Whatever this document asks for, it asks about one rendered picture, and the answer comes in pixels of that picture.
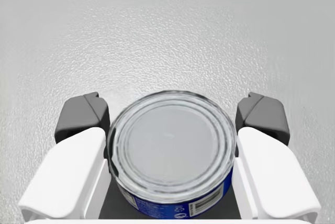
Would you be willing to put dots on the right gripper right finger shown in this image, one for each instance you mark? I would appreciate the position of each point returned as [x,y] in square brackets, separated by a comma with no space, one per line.
[272,177]

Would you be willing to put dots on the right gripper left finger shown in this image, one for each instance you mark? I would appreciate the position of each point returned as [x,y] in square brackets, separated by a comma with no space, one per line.
[70,171]

